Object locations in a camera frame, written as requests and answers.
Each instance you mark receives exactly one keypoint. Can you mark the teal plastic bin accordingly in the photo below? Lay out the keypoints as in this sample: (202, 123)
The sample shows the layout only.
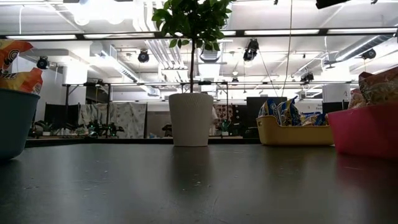
(15, 124)

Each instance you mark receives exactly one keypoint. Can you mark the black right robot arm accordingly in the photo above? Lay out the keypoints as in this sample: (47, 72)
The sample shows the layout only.
(332, 3)

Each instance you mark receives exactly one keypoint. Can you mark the large black monitor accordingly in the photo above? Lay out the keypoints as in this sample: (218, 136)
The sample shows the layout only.
(252, 109)

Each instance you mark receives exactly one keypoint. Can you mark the marbled cloth panel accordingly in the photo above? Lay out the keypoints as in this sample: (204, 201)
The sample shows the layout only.
(124, 116)

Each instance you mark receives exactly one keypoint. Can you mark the black ceiling spotlight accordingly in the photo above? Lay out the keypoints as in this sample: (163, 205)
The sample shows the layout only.
(42, 63)
(307, 76)
(369, 53)
(143, 56)
(250, 49)

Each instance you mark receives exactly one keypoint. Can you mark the long black overhead bar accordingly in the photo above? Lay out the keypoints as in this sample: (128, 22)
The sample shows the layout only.
(239, 32)

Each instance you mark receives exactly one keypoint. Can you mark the green leafy plant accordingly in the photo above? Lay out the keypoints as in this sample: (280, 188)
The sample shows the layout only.
(196, 18)

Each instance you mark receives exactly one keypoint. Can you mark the background black robot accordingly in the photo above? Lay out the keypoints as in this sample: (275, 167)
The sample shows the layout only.
(105, 129)

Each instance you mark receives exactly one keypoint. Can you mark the yellow plastic bin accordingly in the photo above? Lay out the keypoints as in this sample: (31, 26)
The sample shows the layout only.
(292, 135)

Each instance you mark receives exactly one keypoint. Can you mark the white column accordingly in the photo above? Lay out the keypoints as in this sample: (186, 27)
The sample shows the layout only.
(335, 92)

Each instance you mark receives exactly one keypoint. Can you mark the dark background monitor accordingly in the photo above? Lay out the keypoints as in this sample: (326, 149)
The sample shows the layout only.
(337, 108)

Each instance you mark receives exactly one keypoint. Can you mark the dark background screen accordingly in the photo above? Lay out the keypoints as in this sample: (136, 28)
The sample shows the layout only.
(56, 113)

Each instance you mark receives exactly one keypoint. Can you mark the red plastic bin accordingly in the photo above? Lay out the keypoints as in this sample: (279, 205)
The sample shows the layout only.
(363, 133)

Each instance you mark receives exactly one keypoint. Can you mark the black background rail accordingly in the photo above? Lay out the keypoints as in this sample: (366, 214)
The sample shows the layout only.
(264, 83)

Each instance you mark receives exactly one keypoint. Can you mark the silver ceiling duct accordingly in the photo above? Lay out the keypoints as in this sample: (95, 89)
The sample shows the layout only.
(360, 46)

